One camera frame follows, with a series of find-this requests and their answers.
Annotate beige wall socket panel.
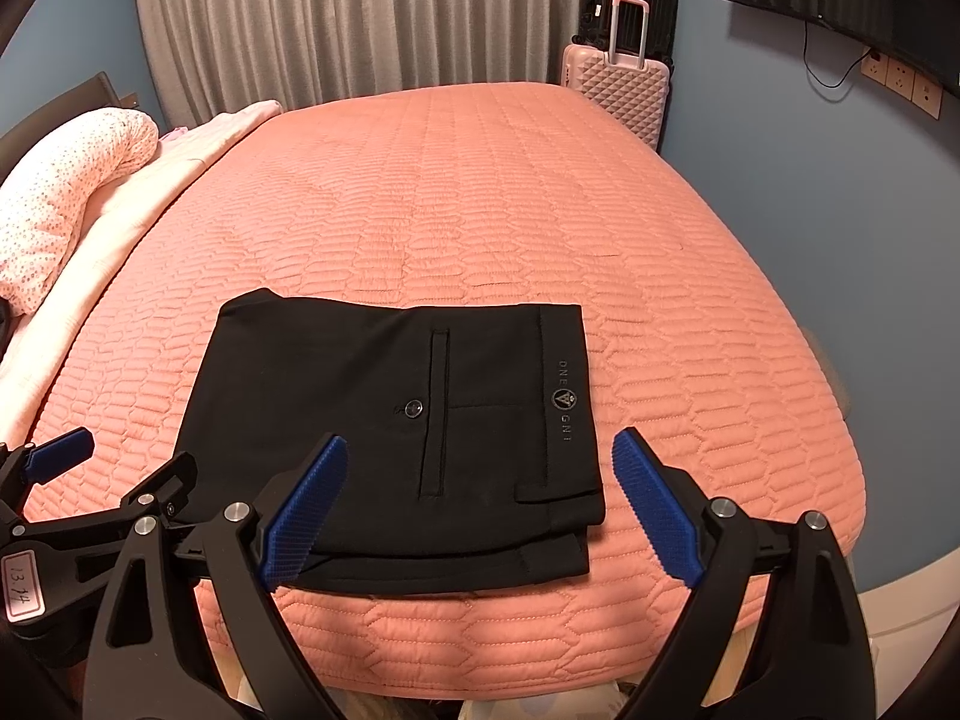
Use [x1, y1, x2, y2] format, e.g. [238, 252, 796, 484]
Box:
[859, 50, 944, 121]

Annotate dark bed headboard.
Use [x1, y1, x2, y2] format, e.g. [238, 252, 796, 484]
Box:
[0, 71, 139, 182]

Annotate black power cable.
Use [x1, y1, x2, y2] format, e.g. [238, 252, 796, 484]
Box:
[800, 18, 879, 96]

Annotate pink dotted pillow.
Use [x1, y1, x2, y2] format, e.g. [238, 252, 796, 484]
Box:
[2, 107, 160, 317]

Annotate pink hardshell suitcase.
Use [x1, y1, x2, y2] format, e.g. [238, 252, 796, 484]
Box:
[562, 0, 670, 151]

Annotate grey pleated curtain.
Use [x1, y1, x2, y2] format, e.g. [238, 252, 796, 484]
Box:
[137, 0, 579, 125]

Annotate pink quilted bed cover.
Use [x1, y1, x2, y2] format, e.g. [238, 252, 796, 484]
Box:
[23, 83, 866, 699]

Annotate black pants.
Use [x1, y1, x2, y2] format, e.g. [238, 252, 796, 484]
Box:
[176, 289, 605, 596]

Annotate grey upholstered stool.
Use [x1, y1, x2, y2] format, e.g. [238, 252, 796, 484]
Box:
[800, 327, 851, 419]

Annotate light pink folded blanket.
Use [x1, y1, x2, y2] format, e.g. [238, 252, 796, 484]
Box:
[2, 99, 283, 445]

